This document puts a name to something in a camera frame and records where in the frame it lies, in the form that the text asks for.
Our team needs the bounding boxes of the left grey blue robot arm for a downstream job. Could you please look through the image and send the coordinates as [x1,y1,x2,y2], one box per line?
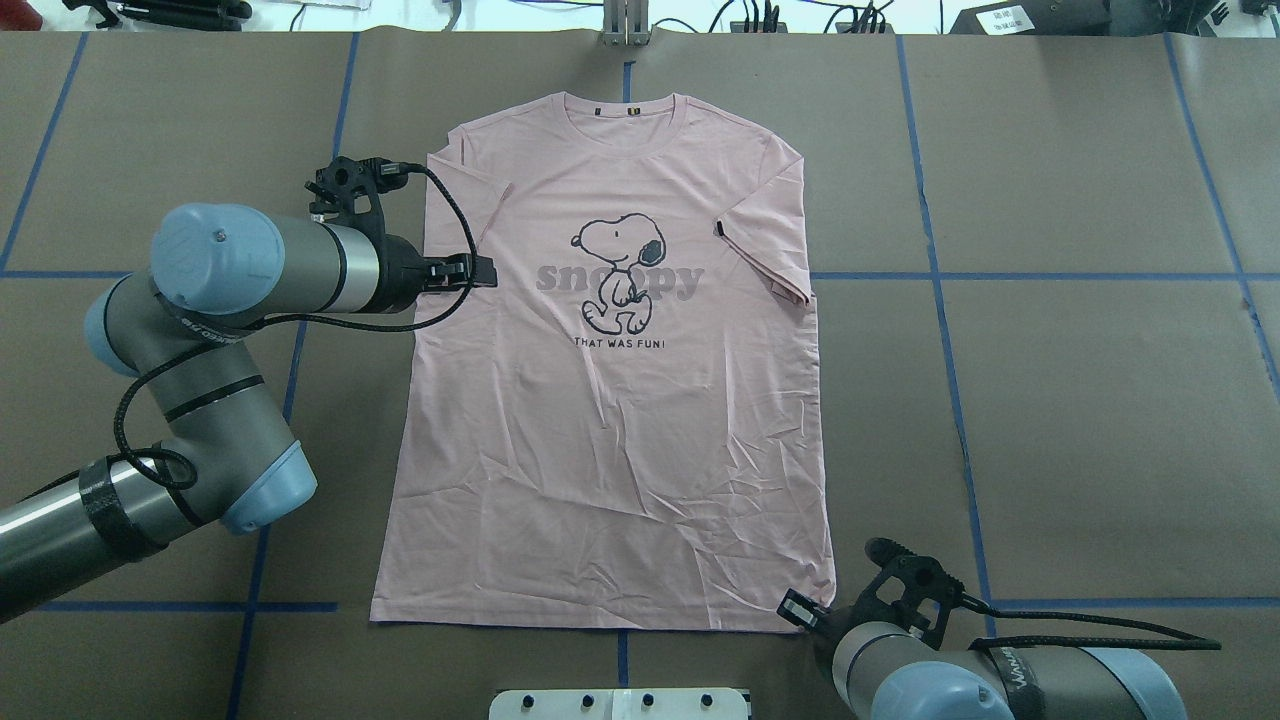
[3,202,497,621]

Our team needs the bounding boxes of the black folded tripod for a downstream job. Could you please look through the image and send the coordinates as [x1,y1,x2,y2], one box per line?
[60,1,253,32]

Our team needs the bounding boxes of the black camera cable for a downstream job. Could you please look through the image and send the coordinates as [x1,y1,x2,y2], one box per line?
[957,592,1222,653]
[113,161,479,491]

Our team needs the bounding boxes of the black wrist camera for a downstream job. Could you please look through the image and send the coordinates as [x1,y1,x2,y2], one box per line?
[858,537,966,650]
[305,156,410,241]

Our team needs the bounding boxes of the grey box with label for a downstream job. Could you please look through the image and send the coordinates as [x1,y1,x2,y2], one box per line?
[946,1,1112,36]

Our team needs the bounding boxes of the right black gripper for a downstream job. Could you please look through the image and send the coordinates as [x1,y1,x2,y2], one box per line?
[777,588,881,665]

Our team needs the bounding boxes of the pink Snoopy t-shirt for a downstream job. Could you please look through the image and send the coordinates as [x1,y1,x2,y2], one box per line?
[369,94,837,633]

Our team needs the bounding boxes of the aluminium frame post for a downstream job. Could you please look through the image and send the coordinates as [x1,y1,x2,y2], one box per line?
[600,0,652,47]

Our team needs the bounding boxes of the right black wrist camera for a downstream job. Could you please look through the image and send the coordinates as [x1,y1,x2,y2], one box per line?
[858,537,966,650]

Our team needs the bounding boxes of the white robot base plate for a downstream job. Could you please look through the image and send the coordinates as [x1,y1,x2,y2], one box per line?
[488,687,754,719]

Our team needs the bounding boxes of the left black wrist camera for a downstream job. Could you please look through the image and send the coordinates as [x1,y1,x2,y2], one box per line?
[305,156,410,241]

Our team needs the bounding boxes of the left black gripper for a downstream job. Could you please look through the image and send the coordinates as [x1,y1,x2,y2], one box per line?
[372,234,498,314]

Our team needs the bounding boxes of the left black camera cable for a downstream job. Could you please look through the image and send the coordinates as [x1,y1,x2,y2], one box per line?
[113,161,479,491]

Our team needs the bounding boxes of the right black camera cable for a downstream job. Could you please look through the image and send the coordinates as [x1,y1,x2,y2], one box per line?
[957,592,1222,653]

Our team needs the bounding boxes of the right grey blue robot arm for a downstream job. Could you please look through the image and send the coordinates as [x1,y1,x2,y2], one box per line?
[777,589,1189,719]

